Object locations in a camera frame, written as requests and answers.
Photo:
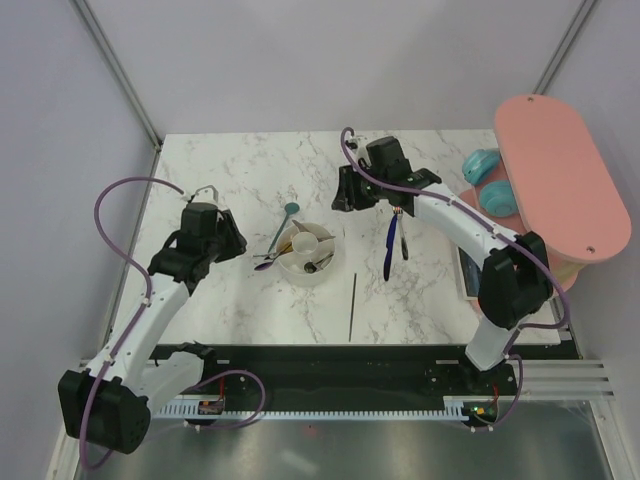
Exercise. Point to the white round divided container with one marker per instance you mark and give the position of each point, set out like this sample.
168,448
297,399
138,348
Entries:
310,242

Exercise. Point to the dark chopstick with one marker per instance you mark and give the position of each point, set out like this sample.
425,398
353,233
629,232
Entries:
352,307

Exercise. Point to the pink oval shelf top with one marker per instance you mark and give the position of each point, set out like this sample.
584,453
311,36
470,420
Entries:
562,186

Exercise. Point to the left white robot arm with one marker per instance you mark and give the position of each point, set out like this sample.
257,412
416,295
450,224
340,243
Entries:
110,403

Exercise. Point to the teal handled silver fork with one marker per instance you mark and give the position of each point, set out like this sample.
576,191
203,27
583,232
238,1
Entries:
398,212

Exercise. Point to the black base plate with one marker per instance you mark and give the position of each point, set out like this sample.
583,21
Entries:
416,372

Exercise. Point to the white slotted cable duct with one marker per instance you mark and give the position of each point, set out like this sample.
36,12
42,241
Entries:
322,407

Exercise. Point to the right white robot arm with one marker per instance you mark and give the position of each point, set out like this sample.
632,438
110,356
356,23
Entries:
515,279

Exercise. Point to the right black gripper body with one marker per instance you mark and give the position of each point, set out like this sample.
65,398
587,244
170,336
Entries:
358,191

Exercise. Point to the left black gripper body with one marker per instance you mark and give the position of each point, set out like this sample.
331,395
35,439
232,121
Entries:
227,243

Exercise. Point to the teal plastic spoon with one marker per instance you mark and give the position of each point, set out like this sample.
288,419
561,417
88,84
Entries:
290,209

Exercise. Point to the blue plastic knife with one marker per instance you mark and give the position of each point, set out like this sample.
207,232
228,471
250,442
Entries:
389,244

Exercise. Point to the purple long-handled spoon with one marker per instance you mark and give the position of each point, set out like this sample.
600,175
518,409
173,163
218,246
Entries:
265,265

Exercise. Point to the black small spoon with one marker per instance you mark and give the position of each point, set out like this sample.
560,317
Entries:
312,267

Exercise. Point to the copper bowl dark spoon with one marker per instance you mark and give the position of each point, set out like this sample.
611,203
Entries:
286,248

